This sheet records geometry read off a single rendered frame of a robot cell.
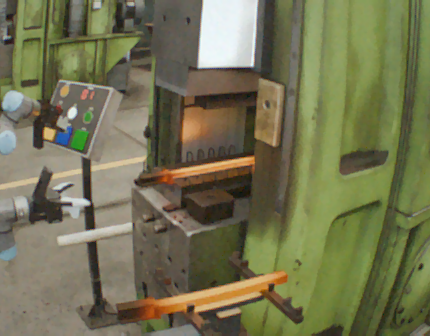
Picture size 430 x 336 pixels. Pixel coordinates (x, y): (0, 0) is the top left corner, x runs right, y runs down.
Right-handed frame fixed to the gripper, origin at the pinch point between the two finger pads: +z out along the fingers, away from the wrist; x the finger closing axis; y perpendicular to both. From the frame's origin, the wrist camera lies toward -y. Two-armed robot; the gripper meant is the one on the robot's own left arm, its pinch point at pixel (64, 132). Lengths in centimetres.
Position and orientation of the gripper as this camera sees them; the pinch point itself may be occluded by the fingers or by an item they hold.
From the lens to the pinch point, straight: 187.4
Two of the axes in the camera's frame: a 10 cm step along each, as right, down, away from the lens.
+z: 4.1, 2.2, 8.8
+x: -8.6, -2.4, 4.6
